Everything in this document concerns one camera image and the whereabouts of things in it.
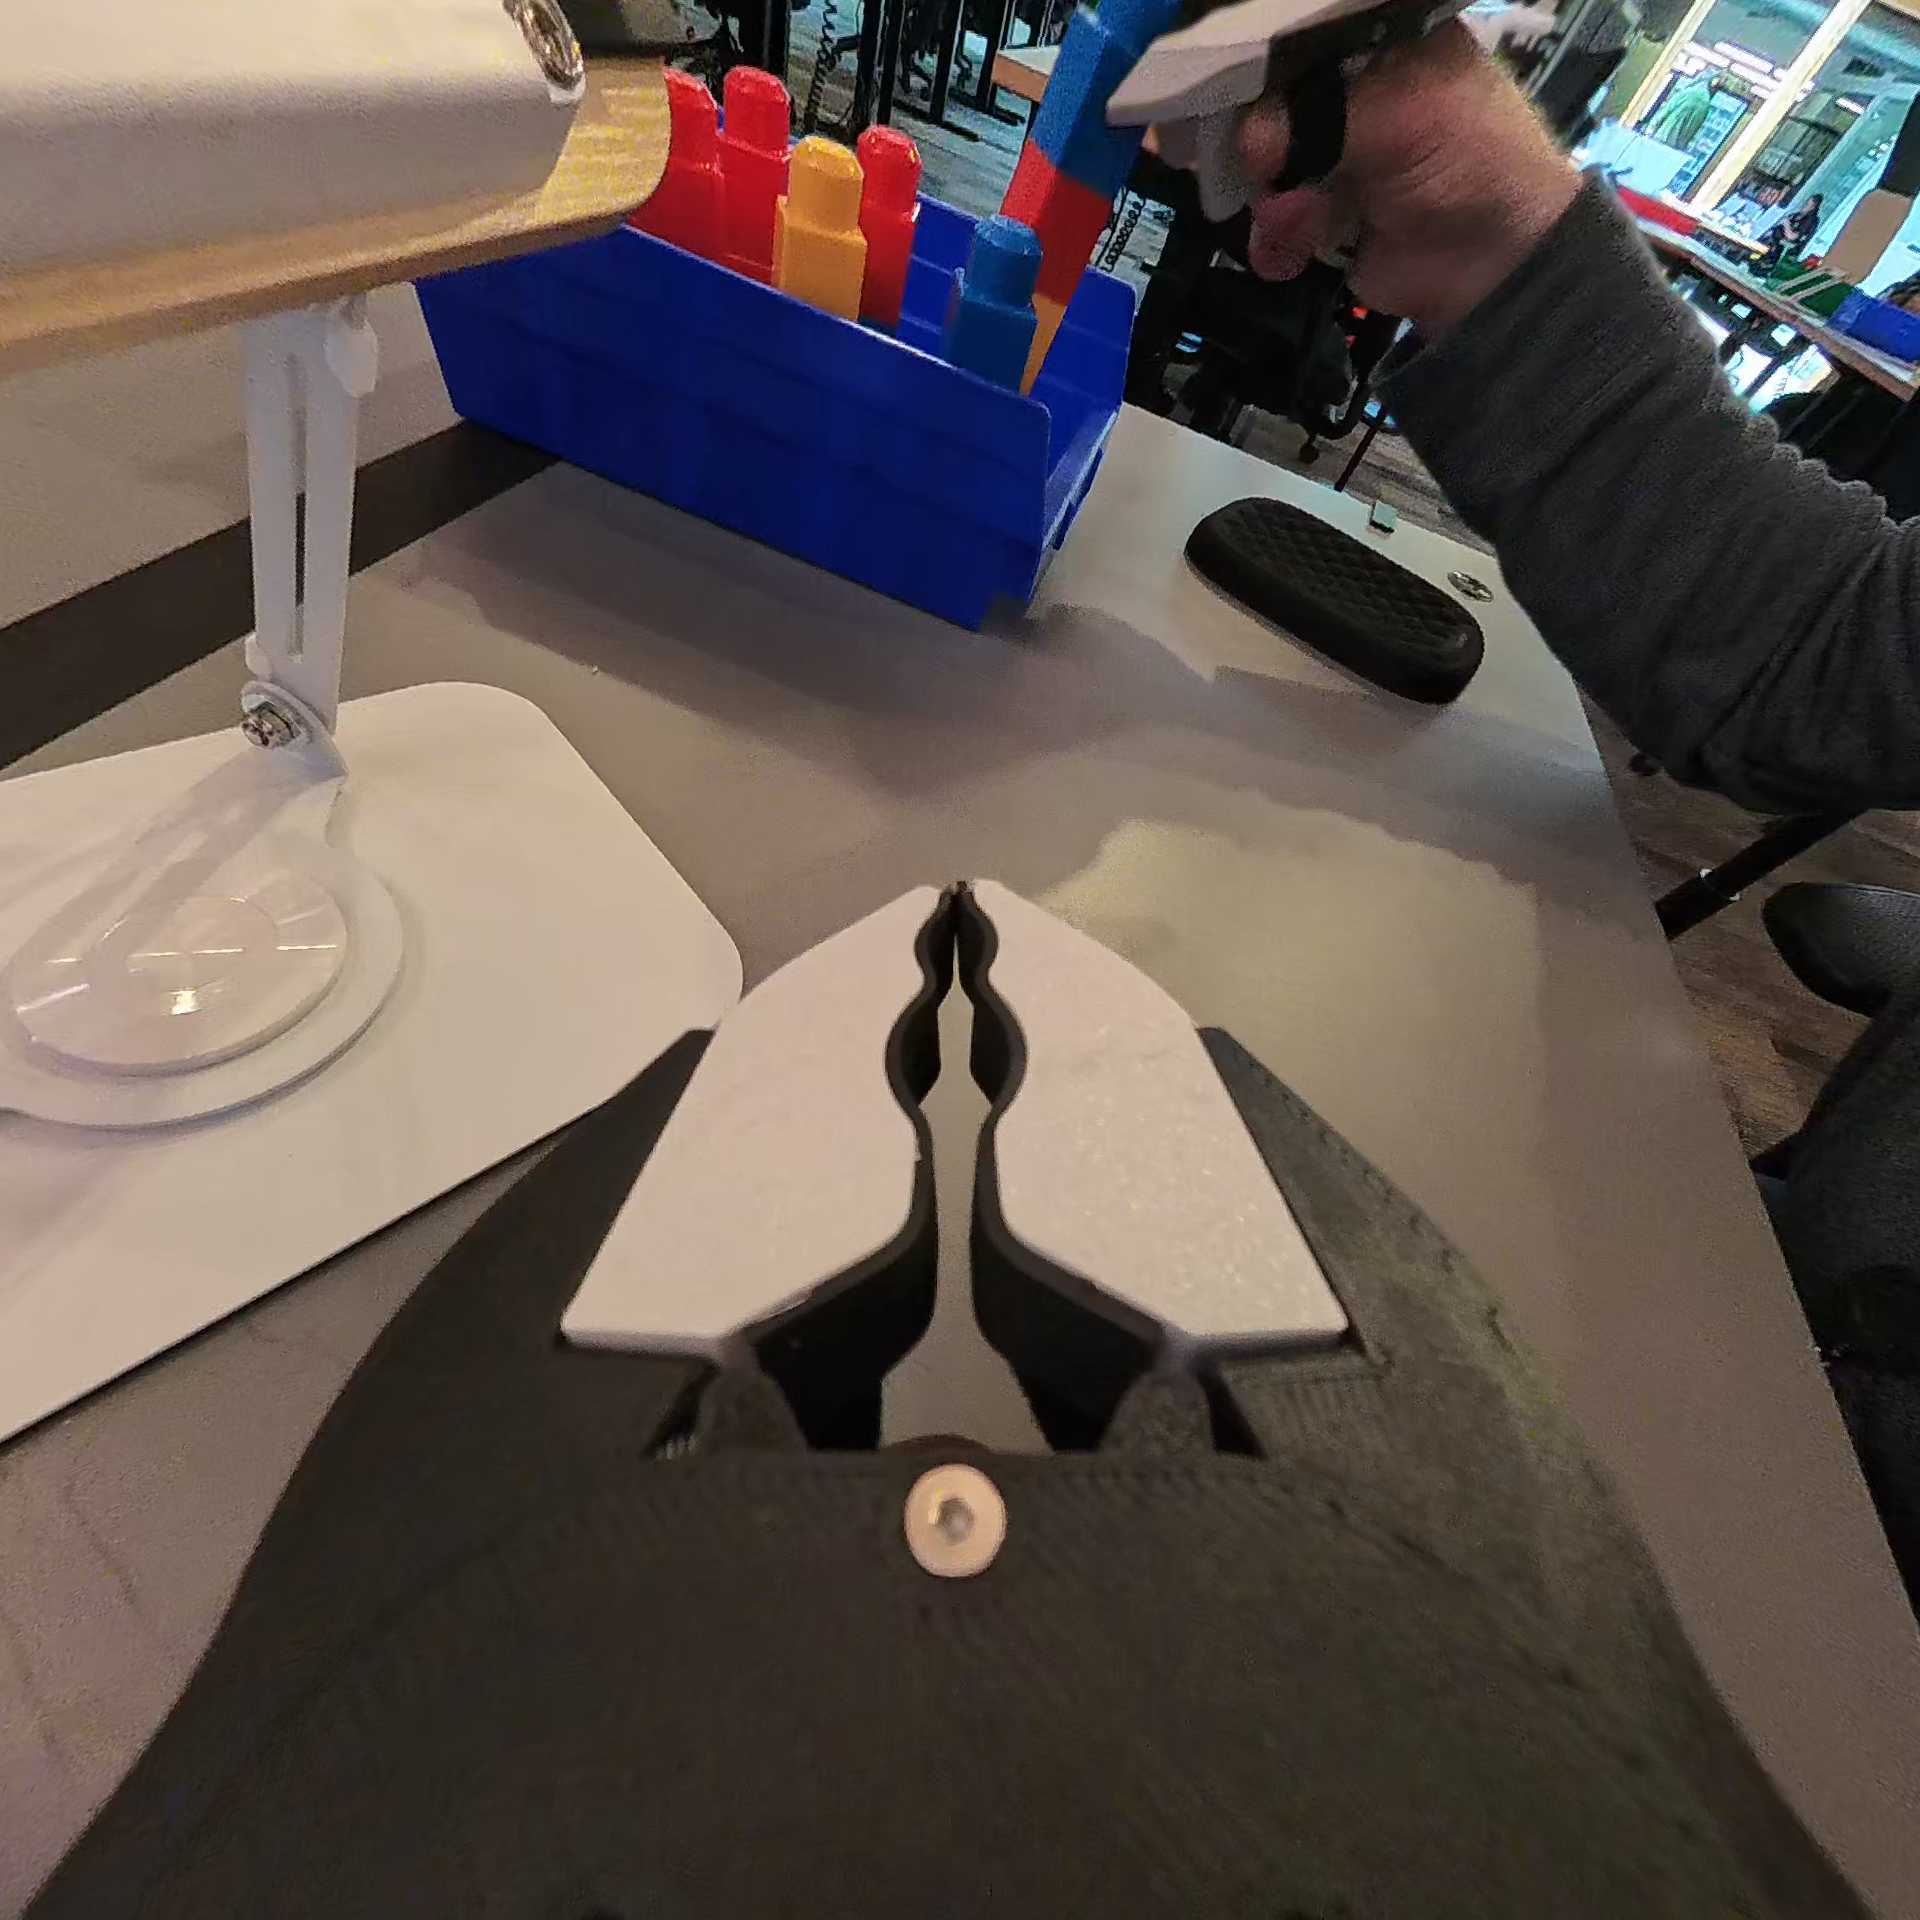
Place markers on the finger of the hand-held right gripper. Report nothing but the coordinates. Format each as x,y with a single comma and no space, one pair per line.
1215,59

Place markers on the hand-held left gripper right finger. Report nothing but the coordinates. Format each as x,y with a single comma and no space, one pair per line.
1156,1185

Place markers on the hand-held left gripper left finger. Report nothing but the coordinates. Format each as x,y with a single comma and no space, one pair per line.
764,1170

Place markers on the blue plastic bin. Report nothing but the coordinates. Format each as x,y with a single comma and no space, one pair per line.
750,435

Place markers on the person's right forearm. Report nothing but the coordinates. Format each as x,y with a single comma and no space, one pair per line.
1651,494

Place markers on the grey desk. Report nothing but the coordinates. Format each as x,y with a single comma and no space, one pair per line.
1277,975

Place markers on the person's right hand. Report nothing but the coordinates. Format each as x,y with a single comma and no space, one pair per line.
1442,181

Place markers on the black wrist rest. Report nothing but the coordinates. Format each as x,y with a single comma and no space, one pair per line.
1336,599

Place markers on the white instruction booklet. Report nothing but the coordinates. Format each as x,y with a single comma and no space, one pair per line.
226,135

